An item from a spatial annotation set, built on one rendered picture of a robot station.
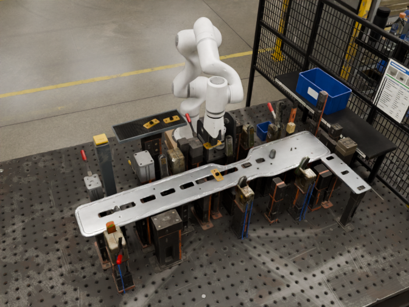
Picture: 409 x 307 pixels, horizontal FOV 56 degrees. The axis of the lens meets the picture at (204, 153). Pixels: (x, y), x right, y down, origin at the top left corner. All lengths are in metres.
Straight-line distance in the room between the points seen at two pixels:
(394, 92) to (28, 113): 3.37
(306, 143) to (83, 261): 1.35
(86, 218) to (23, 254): 0.47
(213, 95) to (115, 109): 2.65
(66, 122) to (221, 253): 2.50
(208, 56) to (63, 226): 1.20
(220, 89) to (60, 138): 2.56
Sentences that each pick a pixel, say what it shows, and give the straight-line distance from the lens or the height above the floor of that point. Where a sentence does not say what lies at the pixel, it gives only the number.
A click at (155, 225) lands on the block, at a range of 1.74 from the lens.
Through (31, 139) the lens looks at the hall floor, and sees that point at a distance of 3.98.
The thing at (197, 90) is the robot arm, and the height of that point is 1.19.
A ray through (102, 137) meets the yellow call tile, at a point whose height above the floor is 1.16.
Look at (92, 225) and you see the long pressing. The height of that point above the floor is 1.00.
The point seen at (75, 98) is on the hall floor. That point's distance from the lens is 4.41.
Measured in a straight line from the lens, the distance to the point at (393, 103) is 2.35.
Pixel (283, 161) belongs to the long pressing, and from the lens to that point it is 2.11.
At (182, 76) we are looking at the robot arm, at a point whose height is 1.28.
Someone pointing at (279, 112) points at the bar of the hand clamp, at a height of 1.16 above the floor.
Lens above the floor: 2.42
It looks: 43 degrees down
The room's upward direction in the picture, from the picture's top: 3 degrees clockwise
